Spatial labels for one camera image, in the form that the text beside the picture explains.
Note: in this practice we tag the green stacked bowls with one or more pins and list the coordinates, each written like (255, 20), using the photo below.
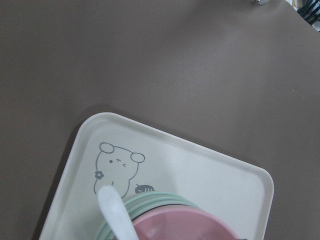
(141, 203)

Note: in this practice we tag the small pink bowl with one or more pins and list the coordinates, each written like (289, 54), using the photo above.
(181, 224)

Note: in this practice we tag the white rectangular tray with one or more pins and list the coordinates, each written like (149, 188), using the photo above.
(110, 149)

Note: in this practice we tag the white ceramic spoon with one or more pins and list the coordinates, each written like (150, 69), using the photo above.
(115, 213)

